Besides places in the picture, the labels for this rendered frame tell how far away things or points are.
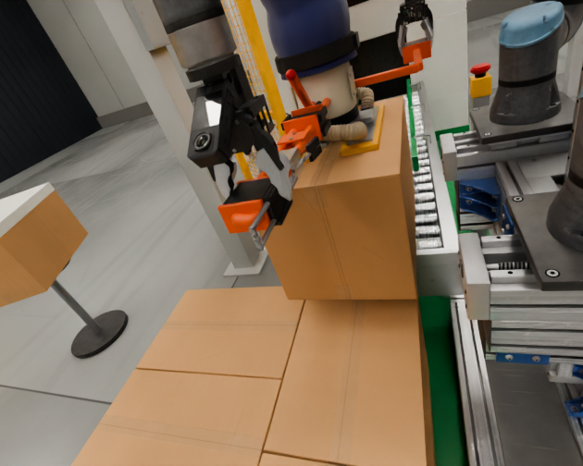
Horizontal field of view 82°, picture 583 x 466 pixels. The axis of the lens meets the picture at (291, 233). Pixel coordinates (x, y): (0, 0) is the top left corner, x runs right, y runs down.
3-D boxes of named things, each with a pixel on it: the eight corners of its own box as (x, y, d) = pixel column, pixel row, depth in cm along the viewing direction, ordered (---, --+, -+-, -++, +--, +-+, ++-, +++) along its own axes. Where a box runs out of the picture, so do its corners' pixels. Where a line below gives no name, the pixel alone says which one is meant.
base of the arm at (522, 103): (550, 97, 89) (554, 57, 84) (570, 116, 77) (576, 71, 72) (485, 110, 95) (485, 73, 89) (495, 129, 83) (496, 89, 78)
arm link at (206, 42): (208, 18, 37) (151, 41, 40) (225, 63, 39) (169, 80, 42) (234, 11, 42) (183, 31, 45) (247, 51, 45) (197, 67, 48)
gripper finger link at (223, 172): (246, 192, 59) (246, 143, 53) (233, 211, 54) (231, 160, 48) (229, 189, 59) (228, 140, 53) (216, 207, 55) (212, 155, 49)
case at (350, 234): (323, 203, 155) (299, 119, 134) (415, 192, 140) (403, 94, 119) (287, 300, 110) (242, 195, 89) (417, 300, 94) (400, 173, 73)
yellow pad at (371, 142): (354, 116, 116) (352, 101, 114) (384, 109, 113) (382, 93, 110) (341, 157, 90) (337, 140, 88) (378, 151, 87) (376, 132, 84)
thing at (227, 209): (248, 205, 59) (237, 180, 56) (287, 200, 56) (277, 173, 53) (229, 234, 52) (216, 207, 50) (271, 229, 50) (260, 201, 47)
